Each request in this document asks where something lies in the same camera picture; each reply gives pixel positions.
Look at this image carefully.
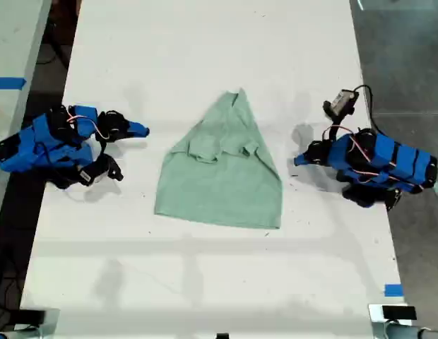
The pale green t-shirt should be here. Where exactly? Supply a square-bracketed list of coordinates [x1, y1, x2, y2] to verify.
[153, 87, 284, 230]

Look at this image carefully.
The long blue tape strip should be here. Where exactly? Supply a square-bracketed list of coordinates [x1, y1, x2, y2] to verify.
[0, 76, 28, 90]

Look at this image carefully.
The pale side table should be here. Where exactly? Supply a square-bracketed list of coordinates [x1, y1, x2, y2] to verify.
[0, 0, 53, 227]

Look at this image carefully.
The short blue tape strip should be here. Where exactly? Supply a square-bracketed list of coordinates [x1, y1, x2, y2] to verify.
[384, 282, 404, 298]

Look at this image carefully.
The metal table clamp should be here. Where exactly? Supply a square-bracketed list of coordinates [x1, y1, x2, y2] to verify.
[8, 307, 61, 339]
[367, 302, 418, 339]

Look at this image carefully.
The grey metal tube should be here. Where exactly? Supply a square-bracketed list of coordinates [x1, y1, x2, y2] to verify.
[385, 323, 438, 339]
[0, 326, 40, 339]

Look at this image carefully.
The red white servo wire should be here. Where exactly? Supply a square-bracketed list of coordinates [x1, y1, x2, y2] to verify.
[348, 136, 397, 167]
[66, 105, 111, 141]

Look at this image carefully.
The black camera stalk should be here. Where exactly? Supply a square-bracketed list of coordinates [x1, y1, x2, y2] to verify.
[327, 115, 343, 143]

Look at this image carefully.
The black camera box white label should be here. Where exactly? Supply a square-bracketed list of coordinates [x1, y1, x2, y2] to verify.
[77, 153, 125, 187]

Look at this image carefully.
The grey black camera box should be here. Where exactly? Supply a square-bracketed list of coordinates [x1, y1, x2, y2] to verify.
[322, 89, 360, 118]

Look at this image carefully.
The black camera cable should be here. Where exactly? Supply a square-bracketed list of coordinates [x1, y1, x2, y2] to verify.
[352, 83, 379, 133]

